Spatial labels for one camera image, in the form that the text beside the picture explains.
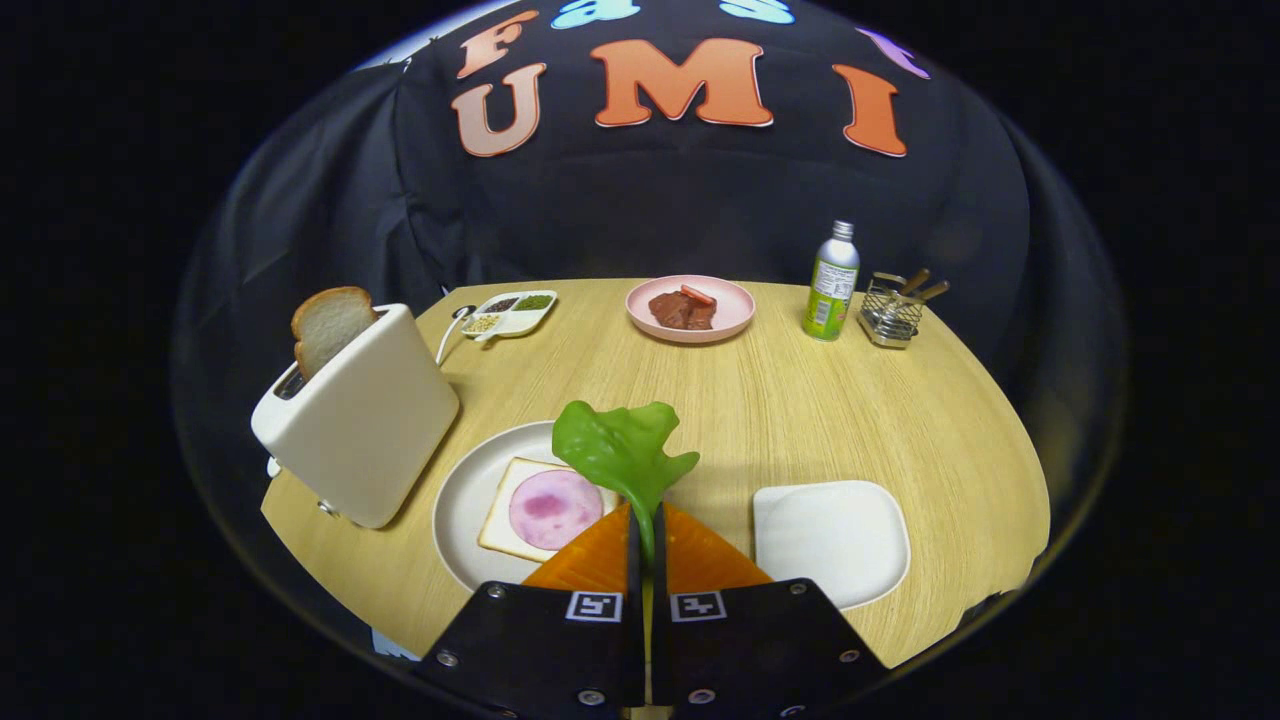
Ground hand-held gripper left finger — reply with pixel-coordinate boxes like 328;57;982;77
418;502;646;716

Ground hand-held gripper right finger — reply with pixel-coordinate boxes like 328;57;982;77
650;500;891;716

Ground green lettuce leaf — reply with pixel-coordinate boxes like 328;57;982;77
551;400;701;566

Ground toasted bread slice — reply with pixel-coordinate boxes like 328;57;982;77
291;286;381;381

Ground white square plate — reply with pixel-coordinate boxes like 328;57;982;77
752;480;912;612

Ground white bread slice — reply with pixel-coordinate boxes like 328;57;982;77
477;457;621;564

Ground pink ham slice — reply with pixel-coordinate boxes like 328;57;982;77
508;468;605;552

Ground white round plate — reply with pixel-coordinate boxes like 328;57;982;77
432;420;621;593

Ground white toaster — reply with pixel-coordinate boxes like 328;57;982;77
250;303;462;530

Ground white divided tray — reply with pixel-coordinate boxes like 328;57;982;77
461;290;559;343

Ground pink round plate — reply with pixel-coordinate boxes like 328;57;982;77
625;274;757;345

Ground brown meat piece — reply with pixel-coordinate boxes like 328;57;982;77
648;290;717;331

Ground green label bottle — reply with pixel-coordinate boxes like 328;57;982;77
802;220;861;343

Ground black backdrop cloth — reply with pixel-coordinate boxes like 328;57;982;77
170;0;1126;601

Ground wire mesh utensil holder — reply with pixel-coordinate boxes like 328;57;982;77
858;272;926;350

